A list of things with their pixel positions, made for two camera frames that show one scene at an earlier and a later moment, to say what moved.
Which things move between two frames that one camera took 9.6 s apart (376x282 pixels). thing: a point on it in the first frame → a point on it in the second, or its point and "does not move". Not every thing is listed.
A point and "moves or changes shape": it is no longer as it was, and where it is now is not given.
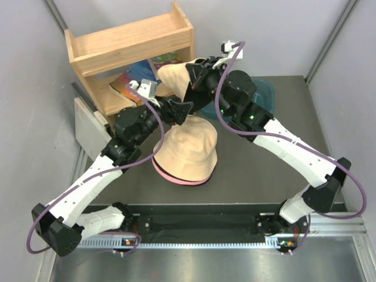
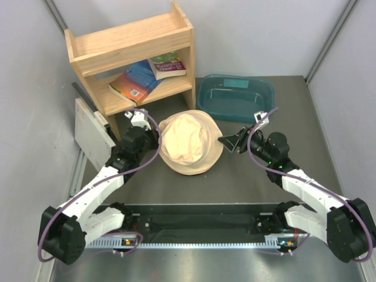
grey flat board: x=90 y=130 does not move
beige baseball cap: x=174 y=79 → x=184 y=140
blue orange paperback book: x=144 y=70 does not move
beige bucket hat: x=189 y=151 moves or changes shape
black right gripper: x=198 y=74 → x=231 y=141
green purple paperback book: x=165 y=59 does not move
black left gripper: x=178 y=111 → x=154 y=135
